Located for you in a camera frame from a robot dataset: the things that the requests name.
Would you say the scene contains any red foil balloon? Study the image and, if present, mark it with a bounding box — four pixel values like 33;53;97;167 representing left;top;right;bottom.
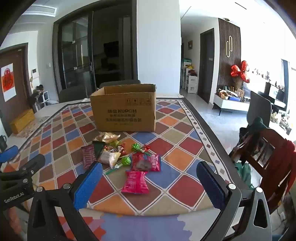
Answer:
231;61;250;83

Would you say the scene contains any dark interior door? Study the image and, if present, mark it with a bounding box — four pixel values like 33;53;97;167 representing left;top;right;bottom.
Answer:
198;28;214;103

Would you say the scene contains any brown entrance door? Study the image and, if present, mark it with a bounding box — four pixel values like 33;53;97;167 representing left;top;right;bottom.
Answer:
0;43;35;137

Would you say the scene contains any red and white door poster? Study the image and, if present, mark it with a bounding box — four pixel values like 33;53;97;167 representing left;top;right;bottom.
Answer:
1;63;16;102

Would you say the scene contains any red cloth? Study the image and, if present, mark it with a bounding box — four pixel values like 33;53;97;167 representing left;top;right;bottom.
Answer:
261;139;296;207

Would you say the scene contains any black framed glass door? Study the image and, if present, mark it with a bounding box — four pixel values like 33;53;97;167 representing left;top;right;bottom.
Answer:
53;11;94;92

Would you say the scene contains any dark grey chair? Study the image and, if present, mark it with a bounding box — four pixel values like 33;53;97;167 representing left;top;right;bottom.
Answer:
246;91;272;130

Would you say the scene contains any green lollipop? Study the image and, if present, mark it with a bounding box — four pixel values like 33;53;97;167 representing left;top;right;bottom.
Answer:
105;156;132;174

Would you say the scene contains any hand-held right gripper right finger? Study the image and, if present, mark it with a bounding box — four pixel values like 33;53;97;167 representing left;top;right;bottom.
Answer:
196;161;272;241

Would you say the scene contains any white shelf unit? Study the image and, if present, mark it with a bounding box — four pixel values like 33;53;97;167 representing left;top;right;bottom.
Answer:
181;59;198;93

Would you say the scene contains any black bag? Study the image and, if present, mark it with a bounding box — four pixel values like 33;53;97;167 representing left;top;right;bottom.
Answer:
29;85;45;105

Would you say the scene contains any dark green snack packet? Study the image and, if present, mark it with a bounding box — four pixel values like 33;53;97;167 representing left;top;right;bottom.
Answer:
92;141;107;158

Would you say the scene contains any maroon snack packet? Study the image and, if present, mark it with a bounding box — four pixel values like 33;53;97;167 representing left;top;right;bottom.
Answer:
81;144;97;169

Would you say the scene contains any white snack packet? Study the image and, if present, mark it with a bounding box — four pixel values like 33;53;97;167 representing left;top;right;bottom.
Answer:
98;149;122;169

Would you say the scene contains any brown cardboard box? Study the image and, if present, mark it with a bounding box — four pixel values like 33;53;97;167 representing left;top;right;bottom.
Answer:
90;84;157;133

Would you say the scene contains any red-brown wooden chair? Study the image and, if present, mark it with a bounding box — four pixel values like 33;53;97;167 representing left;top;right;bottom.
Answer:
229;126;296;209

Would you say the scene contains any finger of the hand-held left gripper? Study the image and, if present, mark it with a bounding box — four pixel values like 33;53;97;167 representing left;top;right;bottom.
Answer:
0;153;46;182
0;146;19;163

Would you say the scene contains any yellow wooden box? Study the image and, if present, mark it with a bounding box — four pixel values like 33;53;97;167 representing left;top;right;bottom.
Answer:
10;109;36;134

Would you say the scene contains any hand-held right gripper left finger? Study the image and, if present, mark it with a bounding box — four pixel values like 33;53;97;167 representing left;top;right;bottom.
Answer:
27;161;103;241

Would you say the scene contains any gold snack packet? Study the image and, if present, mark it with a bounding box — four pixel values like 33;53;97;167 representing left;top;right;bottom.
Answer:
93;132;121;143

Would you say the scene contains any dark green cloth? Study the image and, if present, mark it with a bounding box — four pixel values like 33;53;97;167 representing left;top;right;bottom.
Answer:
248;117;266;133

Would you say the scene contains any pink striped snack packet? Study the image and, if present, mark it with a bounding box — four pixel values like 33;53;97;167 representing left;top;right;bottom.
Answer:
121;170;149;194

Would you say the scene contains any colourful diamond pattern tablecloth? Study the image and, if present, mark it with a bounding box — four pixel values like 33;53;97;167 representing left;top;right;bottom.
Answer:
0;98;255;241

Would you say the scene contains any slatted wooden wall panel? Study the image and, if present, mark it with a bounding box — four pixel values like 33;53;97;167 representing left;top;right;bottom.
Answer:
217;18;242;93

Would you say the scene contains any white low cabinet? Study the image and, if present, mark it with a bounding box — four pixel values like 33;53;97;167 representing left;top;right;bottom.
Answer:
213;93;250;116

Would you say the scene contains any pink blue-edged snack packet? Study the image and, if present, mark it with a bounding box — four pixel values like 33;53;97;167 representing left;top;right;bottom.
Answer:
131;152;162;172

